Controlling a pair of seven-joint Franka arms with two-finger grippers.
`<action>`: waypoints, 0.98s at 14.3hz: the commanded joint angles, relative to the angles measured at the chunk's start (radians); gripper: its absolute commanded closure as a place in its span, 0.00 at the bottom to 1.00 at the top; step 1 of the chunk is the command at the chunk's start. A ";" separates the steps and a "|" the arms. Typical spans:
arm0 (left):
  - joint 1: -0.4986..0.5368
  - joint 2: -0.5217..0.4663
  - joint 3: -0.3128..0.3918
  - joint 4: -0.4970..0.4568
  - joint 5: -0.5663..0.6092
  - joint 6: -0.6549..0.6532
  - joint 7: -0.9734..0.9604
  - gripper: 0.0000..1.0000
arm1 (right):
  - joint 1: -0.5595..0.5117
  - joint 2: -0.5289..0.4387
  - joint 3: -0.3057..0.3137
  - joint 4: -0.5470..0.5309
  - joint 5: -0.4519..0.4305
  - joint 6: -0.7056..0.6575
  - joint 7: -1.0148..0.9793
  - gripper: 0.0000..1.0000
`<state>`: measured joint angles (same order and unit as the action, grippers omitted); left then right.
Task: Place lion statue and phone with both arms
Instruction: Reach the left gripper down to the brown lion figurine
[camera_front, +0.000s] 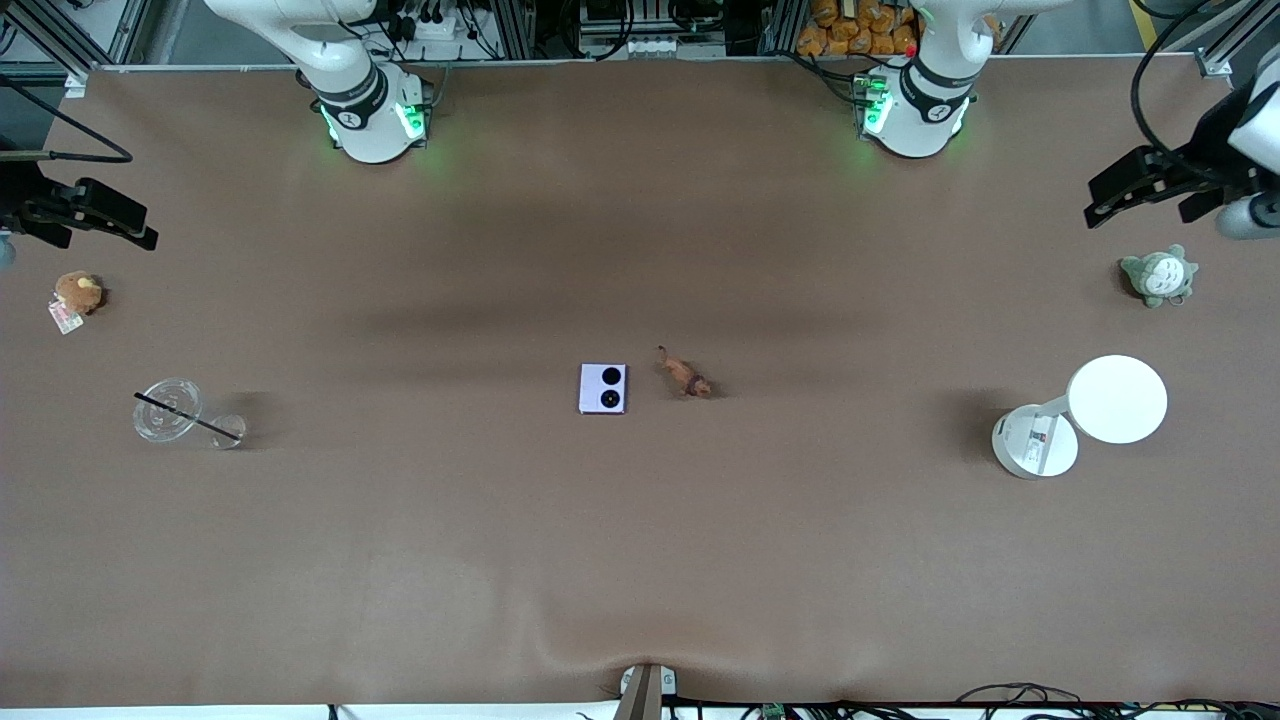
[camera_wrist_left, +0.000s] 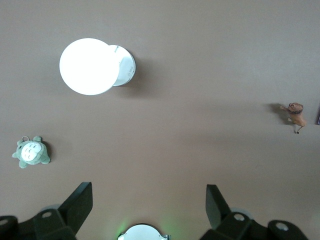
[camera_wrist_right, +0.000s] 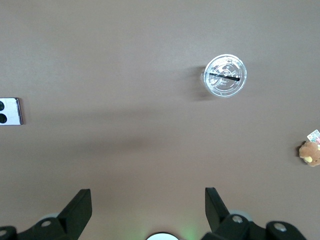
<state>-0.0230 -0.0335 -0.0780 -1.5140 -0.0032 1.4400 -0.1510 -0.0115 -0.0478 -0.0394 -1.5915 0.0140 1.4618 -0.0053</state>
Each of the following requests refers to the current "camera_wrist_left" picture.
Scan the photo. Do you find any brown lion statue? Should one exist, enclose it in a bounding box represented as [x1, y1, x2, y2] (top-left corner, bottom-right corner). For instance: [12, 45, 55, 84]
[279, 102, 307, 135]

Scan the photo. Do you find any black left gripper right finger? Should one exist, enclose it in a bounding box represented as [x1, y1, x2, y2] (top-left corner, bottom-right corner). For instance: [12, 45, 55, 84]
[199, 184, 309, 240]

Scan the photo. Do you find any grey green Totoro plush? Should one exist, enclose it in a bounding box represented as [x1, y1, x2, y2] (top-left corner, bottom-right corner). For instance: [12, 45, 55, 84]
[11, 135, 51, 169]

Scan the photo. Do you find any white round table lamp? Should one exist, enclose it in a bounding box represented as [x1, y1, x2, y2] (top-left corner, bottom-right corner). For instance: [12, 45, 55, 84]
[59, 37, 136, 96]

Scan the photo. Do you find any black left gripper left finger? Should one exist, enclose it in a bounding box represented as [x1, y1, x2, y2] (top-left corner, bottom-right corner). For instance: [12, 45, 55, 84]
[0, 181, 94, 240]

